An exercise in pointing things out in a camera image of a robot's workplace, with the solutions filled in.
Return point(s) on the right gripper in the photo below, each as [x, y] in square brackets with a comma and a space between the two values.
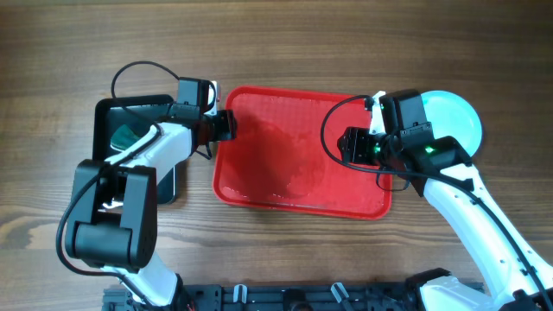
[352, 147]

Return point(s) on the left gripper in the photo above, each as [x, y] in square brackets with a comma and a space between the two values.
[226, 126]

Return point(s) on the red plastic tray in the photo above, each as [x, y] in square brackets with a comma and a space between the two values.
[282, 156]

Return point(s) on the light blue plate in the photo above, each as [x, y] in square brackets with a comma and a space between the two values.
[452, 115]

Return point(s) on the green yellow sponge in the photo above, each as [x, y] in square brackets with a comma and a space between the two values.
[123, 138]

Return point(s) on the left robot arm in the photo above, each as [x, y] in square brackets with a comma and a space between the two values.
[110, 225]

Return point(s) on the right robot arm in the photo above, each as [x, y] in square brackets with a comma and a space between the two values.
[443, 173]

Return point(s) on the black water tray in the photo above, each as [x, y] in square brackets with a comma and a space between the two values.
[108, 116]

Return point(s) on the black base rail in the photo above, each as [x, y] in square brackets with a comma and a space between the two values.
[374, 296]

